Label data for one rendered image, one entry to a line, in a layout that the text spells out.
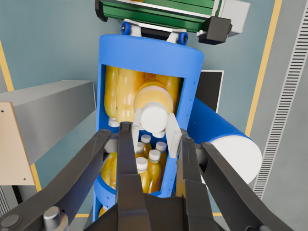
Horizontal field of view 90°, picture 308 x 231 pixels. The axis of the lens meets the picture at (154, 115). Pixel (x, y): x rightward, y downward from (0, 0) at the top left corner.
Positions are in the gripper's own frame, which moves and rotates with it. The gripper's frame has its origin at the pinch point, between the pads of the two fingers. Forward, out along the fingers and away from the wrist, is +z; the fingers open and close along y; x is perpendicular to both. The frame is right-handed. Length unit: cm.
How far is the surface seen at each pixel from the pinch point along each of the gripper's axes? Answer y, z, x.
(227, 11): 26, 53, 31
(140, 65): -3.7, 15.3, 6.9
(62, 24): -83, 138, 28
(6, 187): -141, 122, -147
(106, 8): -20, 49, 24
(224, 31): 20.8, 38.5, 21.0
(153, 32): -2.1, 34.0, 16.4
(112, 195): -7.0, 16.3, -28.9
